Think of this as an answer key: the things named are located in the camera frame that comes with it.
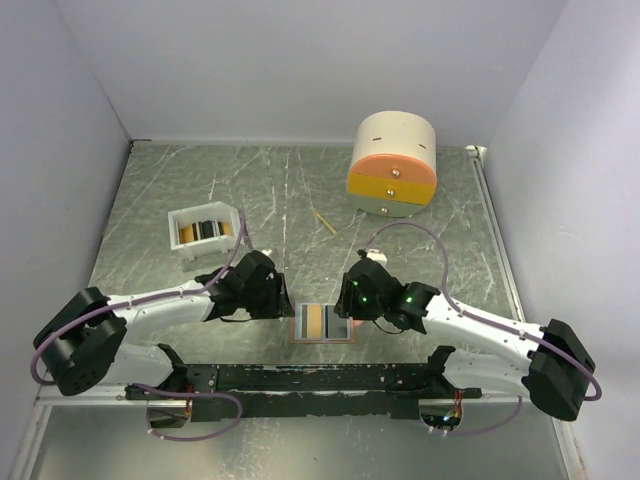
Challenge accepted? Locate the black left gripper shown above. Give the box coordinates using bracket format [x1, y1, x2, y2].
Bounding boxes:
[241, 272, 296, 319]

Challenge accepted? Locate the pink leather card holder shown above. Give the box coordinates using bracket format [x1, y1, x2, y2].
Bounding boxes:
[290, 303, 356, 344]

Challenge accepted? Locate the white card storage box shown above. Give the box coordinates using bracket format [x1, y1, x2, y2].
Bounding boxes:
[167, 202, 240, 261]

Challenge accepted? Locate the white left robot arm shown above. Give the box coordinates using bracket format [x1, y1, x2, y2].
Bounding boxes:
[33, 250, 294, 399]

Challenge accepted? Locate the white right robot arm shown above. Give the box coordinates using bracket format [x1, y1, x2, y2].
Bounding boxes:
[334, 258, 595, 421]

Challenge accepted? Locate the gold card stack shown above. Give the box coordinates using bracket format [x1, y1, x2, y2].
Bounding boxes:
[178, 220, 233, 244]

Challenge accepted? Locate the small wooden stick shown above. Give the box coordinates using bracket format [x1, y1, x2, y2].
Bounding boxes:
[314, 211, 338, 236]

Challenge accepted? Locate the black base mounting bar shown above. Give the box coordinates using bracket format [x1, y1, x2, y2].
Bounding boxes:
[124, 362, 484, 424]

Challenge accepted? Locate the round white drawer cabinet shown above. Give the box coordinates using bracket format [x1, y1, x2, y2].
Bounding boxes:
[346, 111, 438, 218]

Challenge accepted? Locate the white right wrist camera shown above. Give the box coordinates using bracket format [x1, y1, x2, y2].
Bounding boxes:
[358, 249, 388, 267]

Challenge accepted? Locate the aluminium right side rail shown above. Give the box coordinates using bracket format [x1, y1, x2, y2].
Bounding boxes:
[465, 145, 526, 322]

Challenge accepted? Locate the aluminium rail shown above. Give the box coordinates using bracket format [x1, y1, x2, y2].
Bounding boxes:
[35, 385, 129, 406]
[465, 145, 526, 322]

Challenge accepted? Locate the aluminium front rail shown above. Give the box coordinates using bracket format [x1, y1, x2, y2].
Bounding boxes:
[35, 385, 129, 406]

